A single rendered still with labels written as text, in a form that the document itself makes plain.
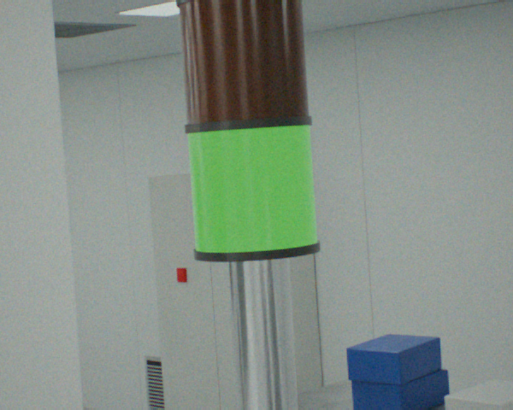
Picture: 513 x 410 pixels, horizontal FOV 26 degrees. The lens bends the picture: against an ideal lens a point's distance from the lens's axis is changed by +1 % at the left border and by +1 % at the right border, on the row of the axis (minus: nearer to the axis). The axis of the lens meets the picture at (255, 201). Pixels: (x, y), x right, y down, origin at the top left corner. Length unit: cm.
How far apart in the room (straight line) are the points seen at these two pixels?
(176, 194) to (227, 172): 748
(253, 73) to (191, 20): 3
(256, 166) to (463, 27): 638
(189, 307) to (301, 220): 751
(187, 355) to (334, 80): 222
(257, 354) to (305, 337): 711
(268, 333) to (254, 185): 6
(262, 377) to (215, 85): 12
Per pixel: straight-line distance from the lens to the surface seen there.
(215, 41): 43
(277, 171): 42
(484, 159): 671
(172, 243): 799
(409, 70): 701
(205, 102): 43
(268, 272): 44
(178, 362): 813
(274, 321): 44
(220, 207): 43
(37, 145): 208
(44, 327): 210
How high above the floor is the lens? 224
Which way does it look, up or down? 3 degrees down
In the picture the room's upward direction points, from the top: 4 degrees counter-clockwise
